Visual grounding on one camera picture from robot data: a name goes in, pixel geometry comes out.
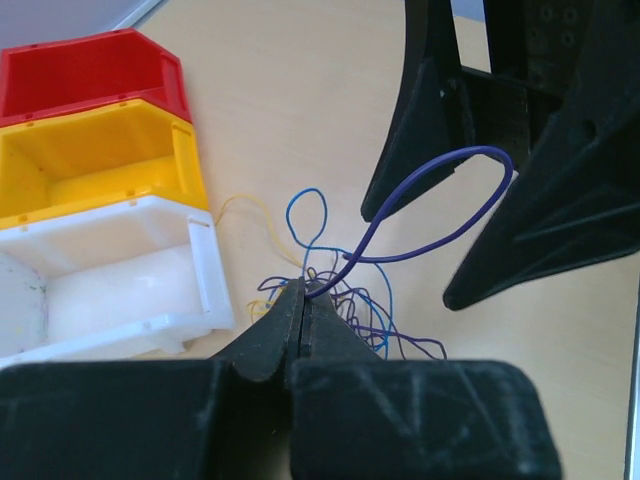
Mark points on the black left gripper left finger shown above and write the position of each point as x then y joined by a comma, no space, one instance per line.
225,417

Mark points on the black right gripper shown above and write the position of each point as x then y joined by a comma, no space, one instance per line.
561,98

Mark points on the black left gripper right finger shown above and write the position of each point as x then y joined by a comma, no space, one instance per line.
357,416

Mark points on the white plastic bin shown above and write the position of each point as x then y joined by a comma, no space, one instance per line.
112,282

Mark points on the yellow plastic bin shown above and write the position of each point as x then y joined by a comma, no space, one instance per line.
73,163

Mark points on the red plastic bin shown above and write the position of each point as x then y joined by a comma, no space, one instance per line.
64,77

